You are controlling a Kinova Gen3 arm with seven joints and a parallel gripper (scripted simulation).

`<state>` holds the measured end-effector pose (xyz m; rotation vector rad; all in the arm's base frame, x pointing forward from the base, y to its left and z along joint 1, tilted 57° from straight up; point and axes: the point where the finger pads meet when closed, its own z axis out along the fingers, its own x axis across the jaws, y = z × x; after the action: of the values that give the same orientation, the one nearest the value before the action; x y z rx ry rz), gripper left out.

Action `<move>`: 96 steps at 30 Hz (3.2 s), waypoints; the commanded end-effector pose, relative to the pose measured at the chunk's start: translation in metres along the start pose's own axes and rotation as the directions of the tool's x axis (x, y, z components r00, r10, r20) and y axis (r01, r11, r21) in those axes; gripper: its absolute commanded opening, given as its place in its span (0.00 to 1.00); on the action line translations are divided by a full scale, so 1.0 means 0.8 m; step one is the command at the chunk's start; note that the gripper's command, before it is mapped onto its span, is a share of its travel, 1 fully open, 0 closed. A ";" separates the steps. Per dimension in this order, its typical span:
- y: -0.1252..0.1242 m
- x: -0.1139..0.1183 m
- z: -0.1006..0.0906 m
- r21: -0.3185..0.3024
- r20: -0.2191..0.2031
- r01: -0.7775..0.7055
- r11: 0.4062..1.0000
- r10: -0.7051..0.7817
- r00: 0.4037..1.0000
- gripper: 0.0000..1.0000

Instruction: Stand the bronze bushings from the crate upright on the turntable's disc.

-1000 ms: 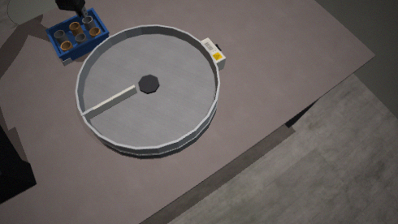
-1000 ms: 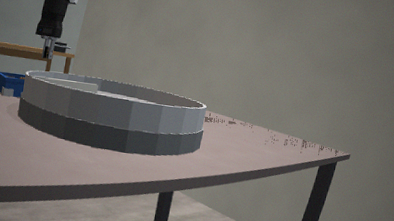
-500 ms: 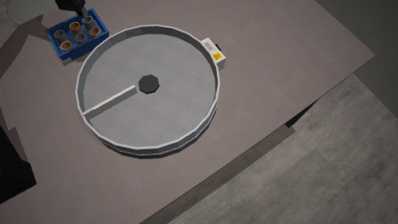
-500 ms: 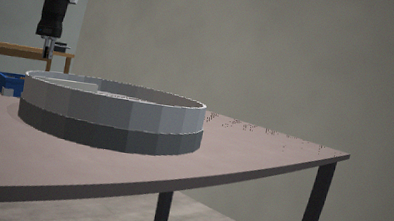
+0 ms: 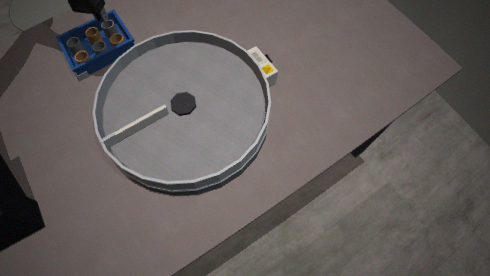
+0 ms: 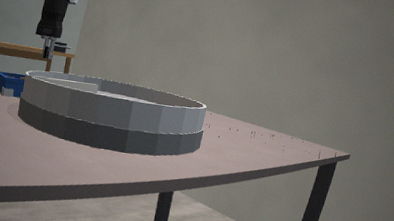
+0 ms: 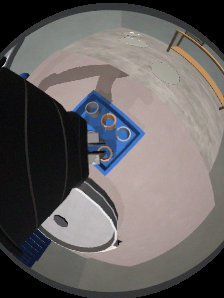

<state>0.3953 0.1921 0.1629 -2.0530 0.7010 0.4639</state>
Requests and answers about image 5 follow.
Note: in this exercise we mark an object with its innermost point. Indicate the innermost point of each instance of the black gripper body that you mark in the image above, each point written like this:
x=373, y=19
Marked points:
x=87, y=6

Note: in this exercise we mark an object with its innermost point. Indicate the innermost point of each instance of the grey round turntable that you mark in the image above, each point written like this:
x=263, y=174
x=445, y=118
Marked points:
x=218, y=114

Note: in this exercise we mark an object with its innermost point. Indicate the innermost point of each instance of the bronze bushing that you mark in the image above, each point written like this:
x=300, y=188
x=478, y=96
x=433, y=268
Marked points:
x=116, y=39
x=93, y=36
x=81, y=56

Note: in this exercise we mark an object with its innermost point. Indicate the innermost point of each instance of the grey metal sleeve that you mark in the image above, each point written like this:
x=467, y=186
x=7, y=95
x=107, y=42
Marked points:
x=74, y=46
x=99, y=47
x=109, y=31

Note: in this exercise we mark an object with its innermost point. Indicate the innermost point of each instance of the blue crate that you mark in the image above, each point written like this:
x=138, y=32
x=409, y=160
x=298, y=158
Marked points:
x=96, y=62

